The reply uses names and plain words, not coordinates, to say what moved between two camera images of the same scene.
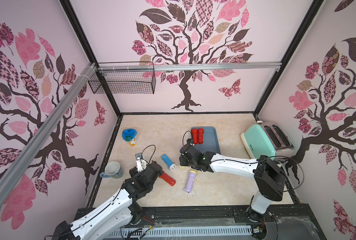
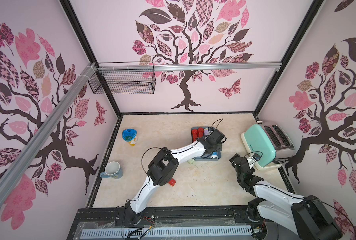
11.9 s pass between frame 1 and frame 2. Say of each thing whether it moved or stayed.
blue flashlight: moved
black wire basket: stayed
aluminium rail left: stayed
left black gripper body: moved
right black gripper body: moved
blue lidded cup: stayed
